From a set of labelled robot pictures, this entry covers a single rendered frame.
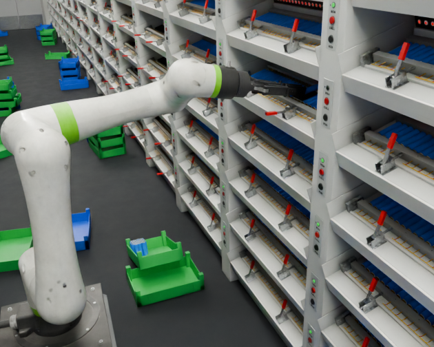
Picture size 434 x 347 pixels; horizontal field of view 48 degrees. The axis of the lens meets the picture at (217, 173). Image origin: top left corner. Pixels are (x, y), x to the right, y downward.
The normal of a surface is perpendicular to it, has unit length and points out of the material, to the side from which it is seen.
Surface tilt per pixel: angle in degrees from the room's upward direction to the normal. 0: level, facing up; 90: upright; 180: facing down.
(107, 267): 0
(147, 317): 0
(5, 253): 0
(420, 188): 18
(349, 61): 90
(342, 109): 90
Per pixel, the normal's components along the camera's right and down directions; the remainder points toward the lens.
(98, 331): -0.07, -0.91
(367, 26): 0.37, 0.38
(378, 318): -0.31, -0.81
